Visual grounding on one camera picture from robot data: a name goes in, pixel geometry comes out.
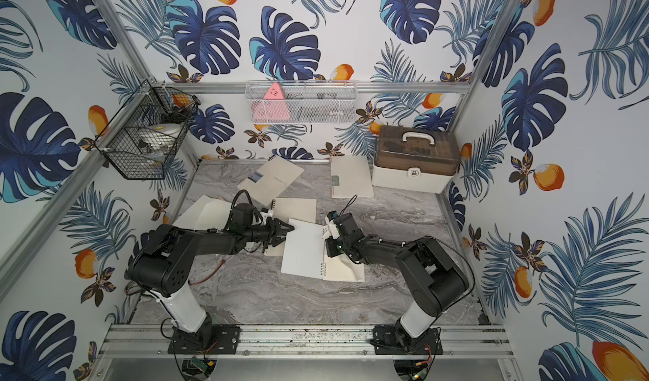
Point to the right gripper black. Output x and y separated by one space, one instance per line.
330 251

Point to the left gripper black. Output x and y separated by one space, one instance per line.
271 229

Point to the clear-spiral notebook barcode cover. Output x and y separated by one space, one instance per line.
305 255

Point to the large cream spiral notebook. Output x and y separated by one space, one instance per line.
271 180

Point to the torn cream page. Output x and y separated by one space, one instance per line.
213 216
189 218

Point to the B5 spiral notebook blue label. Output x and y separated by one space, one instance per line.
301 209

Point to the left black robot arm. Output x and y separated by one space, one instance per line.
163 265

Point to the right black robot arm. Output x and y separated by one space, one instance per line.
433 278

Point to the cream notebook green label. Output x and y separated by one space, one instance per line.
350 175

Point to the white storage box brown lid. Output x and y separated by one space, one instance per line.
413 159

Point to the pink triangle ruler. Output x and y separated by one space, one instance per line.
272 108

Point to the clear wall shelf basket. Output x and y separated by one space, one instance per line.
311 102

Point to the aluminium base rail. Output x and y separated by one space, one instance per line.
316 342

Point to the black wire basket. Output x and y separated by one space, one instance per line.
141 142

